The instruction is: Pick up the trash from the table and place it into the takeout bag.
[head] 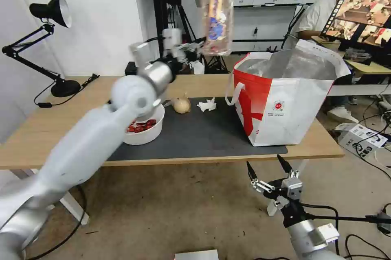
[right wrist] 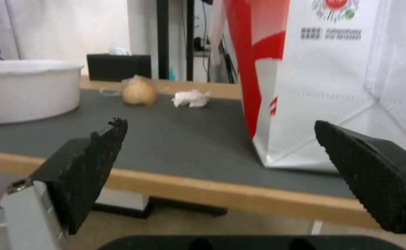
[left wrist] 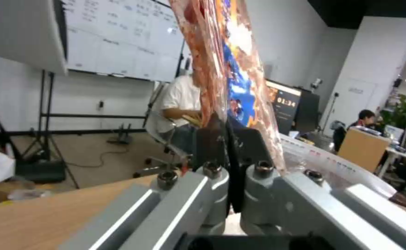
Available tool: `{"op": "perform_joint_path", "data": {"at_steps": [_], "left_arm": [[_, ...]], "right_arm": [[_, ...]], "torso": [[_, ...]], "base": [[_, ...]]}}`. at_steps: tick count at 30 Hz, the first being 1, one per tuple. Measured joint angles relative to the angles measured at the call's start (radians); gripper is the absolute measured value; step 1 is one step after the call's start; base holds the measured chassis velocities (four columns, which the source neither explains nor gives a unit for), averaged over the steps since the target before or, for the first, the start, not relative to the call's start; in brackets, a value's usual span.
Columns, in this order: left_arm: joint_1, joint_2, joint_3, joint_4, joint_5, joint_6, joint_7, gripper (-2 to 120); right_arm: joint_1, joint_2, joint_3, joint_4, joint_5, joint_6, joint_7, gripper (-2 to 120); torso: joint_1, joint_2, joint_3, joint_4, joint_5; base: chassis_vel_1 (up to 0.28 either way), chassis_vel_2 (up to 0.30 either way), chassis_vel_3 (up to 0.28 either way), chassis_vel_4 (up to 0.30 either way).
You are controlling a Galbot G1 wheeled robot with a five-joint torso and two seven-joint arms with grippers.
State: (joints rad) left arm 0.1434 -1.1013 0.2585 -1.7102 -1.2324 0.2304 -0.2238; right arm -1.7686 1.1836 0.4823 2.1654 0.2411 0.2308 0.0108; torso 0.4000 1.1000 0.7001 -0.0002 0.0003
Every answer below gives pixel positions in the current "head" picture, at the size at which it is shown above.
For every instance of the red chili peppers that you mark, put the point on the red chili peppers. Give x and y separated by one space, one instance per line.
140 127

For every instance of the clear plastic bottle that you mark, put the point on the clear plastic bottle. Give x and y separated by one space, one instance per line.
217 19

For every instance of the crumpled white tissue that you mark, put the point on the crumpled white tissue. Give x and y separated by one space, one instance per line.
206 105

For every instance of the black metal stand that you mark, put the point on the black metal stand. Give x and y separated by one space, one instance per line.
166 12

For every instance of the black table mat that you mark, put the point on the black table mat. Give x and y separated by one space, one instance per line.
198 138

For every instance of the white printed cardboard box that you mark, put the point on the white printed cardboard box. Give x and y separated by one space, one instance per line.
363 139

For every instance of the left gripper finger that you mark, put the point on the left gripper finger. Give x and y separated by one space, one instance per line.
192 46
197 56

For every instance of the yellow onion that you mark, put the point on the yellow onion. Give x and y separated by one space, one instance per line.
181 105

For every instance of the person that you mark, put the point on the person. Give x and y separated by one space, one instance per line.
317 16

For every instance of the wooden side desk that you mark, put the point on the wooden side desk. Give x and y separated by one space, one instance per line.
366 67

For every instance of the computer monitor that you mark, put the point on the computer monitor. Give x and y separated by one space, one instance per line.
360 12

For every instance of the white robot front shell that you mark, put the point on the white robot front shell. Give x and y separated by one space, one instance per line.
196 255

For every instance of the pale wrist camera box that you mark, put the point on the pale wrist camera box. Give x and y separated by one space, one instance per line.
291 187
172 38

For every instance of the white round bowl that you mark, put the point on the white round bowl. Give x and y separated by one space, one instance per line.
143 138

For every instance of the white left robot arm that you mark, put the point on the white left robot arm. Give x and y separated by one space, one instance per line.
85 150

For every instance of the black desk lamp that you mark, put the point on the black desk lamp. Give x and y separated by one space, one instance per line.
65 87

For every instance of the white and red takeout bag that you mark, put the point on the white and red takeout bag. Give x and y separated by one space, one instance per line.
284 101

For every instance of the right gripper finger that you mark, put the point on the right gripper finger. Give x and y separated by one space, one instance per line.
287 167
259 185

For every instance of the small black box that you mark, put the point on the small black box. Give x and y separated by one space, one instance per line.
131 68

